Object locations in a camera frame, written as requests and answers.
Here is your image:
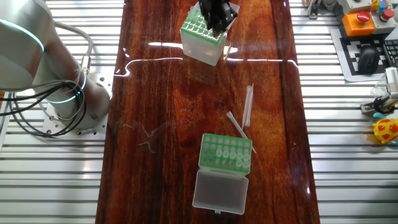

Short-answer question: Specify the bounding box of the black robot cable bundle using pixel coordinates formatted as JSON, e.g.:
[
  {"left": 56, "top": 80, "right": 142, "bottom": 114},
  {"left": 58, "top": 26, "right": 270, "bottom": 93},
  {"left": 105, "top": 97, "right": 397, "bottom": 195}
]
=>
[{"left": 0, "top": 79, "right": 88, "bottom": 138}]

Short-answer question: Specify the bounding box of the black keyboard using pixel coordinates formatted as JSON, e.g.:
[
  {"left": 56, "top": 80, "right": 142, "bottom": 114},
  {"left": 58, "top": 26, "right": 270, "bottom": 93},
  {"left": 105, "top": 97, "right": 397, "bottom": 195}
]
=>
[{"left": 382, "top": 39, "right": 398, "bottom": 68}]

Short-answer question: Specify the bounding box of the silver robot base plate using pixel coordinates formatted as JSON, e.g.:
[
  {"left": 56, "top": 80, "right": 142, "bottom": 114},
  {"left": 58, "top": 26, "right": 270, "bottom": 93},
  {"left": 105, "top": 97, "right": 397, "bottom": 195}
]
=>
[{"left": 41, "top": 72, "right": 115, "bottom": 141}]

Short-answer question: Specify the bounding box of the black computer mouse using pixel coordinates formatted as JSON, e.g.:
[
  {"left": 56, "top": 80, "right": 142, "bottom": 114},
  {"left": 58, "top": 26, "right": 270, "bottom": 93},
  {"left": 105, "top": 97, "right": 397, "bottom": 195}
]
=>
[{"left": 357, "top": 45, "right": 381, "bottom": 75}]

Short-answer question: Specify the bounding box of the grey emergency stop box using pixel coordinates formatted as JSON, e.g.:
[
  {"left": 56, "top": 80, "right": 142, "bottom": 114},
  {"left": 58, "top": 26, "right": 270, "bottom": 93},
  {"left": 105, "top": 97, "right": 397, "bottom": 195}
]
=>
[{"left": 371, "top": 7, "right": 398, "bottom": 35}]

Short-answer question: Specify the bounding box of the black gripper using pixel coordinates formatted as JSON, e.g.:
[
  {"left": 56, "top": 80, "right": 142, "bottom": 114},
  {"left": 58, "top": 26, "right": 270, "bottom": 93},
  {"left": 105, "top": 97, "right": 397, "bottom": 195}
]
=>
[{"left": 198, "top": 0, "right": 239, "bottom": 39}]

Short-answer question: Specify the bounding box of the black looped cable tie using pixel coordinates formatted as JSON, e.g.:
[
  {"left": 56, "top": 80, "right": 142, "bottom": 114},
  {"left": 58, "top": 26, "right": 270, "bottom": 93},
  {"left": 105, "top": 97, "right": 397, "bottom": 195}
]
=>
[{"left": 372, "top": 95, "right": 390, "bottom": 114}]

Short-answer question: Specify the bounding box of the green clear pipette tip box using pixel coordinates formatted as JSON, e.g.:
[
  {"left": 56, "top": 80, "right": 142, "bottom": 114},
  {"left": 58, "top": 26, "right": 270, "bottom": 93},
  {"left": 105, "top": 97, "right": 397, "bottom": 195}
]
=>
[
  {"left": 179, "top": 0, "right": 241, "bottom": 67},
  {"left": 192, "top": 133, "right": 253, "bottom": 215}
]

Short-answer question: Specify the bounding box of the small silver metal bracket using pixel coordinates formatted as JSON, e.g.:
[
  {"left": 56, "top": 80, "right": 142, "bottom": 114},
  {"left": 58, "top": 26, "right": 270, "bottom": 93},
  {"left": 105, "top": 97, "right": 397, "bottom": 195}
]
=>
[{"left": 359, "top": 100, "right": 398, "bottom": 118}]

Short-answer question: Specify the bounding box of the yellow orange turtle toy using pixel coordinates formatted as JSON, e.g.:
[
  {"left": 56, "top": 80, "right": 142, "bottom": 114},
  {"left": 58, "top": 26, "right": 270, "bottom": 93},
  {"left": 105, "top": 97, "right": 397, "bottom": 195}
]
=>
[{"left": 371, "top": 111, "right": 398, "bottom": 145}]

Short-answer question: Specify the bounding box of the small colourful plastic toy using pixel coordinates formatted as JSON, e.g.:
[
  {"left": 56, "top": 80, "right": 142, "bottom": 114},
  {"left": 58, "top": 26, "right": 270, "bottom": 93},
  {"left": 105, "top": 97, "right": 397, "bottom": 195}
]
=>
[{"left": 369, "top": 0, "right": 390, "bottom": 16}]

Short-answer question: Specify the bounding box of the grey control button box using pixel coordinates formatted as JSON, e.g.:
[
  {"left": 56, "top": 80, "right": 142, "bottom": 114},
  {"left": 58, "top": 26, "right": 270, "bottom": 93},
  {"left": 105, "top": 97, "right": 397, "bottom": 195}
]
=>
[{"left": 337, "top": 0, "right": 373, "bottom": 15}]

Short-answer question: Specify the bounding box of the grey cable with metal connector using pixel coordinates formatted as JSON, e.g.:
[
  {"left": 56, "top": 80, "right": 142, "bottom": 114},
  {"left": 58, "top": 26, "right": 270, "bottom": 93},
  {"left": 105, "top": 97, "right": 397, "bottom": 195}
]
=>
[{"left": 52, "top": 21, "right": 95, "bottom": 77}]

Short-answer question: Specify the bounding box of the glossy brown wooden board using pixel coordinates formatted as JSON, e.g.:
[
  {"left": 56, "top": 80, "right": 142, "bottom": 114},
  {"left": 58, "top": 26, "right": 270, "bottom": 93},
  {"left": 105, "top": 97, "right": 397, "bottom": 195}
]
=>
[{"left": 95, "top": 0, "right": 321, "bottom": 224}]

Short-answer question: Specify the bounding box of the orange emergency stop box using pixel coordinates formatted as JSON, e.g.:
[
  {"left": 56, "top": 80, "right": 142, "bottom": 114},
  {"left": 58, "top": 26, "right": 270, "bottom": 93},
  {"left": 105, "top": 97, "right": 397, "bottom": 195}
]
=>
[{"left": 341, "top": 11, "right": 376, "bottom": 37}]

